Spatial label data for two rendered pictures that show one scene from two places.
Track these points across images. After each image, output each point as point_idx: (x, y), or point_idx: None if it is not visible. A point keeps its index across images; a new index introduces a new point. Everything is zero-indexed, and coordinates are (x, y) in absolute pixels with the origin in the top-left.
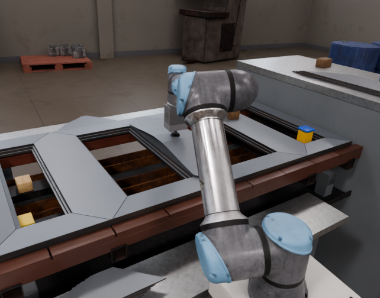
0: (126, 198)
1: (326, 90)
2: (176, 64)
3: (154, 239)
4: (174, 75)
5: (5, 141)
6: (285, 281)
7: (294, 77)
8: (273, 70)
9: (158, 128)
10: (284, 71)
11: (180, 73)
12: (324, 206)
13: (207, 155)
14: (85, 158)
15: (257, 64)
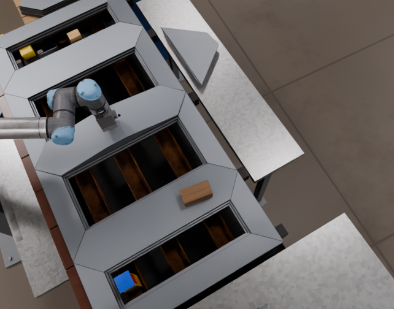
0: (24, 98)
1: None
2: (92, 85)
3: None
4: (72, 87)
5: (123, 3)
6: None
7: (219, 289)
8: (268, 265)
9: (137, 110)
10: (262, 284)
11: (75, 92)
12: (53, 280)
13: None
14: (87, 62)
15: (321, 246)
